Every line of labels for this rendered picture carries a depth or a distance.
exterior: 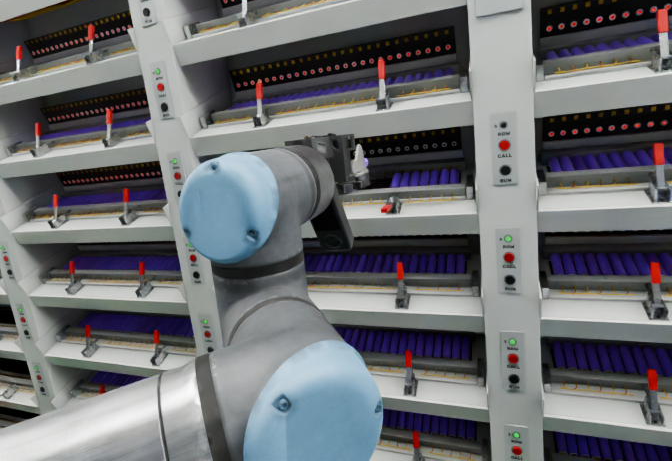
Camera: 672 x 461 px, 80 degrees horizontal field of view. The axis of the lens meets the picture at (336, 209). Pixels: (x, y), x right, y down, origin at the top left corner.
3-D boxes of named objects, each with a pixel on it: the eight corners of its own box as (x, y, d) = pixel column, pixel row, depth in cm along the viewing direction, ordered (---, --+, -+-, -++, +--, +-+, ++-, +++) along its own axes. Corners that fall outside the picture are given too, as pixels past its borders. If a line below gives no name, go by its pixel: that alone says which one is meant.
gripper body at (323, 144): (357, 132, 58) (325, 136, 47) (363, 192, 59) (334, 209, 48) (309, 138, 61) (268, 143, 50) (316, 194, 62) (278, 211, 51)
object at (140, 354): (208, 385, 107) (186, 350, 100) (51, 364, 129) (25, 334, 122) (243, 326, 123) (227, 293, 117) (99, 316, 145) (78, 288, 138)
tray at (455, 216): (480, 233, 75) (477, 189, 70) (211, 239, 97) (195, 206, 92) (479, 181, 91) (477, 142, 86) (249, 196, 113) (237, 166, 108)
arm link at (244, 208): (178, 270, 36) (159, 159, 34) (253, 234, 48) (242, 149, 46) (269, 275, 33) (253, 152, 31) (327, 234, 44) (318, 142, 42)
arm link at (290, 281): (234, 422, 34) (213, 284, 32) (222, 356, 45) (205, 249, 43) (337, 389, 37) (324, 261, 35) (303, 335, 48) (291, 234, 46)
